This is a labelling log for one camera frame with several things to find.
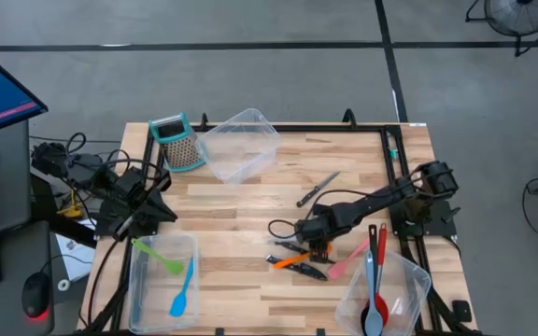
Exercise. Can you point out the pink silicone spatula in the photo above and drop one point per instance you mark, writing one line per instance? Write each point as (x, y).
(336, 270)

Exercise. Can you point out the blue silicone spatula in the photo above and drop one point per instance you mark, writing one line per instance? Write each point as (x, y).
(178, 305)

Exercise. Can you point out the black computer mouse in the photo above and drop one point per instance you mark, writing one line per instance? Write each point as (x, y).
(35, 294)

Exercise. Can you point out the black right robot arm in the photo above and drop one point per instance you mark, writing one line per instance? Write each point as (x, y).
(367, 205)

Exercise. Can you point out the orange silicone spatula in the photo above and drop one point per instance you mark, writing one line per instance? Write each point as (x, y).
(287, 262)

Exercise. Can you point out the black floor fan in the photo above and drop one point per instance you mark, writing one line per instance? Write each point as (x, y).
(521, 16)

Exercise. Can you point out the green silicone spatula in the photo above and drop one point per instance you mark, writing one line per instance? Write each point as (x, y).
(173, 266)

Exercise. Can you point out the black rounded block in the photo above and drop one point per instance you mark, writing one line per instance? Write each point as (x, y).
(462, 311)

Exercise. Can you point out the grey computer cabinet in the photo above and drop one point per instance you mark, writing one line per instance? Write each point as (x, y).
(12, 186)

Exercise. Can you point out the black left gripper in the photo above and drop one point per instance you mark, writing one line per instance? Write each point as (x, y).
(133, 200)

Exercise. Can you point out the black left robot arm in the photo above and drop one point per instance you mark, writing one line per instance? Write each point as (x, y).
(49, 158)

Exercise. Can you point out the teal metal box grater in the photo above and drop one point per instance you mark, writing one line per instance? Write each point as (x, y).
(180, 149)

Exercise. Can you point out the white paper sheet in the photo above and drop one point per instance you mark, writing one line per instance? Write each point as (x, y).
(77, 266)

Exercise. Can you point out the clear plastic container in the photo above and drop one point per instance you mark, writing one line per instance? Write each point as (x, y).
(164, 298)
(404, 289)
(241, 144)

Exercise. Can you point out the red silicone spoon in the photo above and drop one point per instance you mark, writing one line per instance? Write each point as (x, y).
(382, 238)

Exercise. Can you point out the slim black knife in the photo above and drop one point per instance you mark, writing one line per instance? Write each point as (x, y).
(292, 247)

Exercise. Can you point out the black metal table frame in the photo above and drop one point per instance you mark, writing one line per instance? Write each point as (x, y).
(297, 128)

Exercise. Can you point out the teal clip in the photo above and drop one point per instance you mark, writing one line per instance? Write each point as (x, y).
(393, 154)

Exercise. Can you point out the white tape roll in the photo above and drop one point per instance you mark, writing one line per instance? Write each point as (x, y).
(59, 285)

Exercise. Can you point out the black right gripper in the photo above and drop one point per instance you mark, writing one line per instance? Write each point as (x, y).
(318, 226)

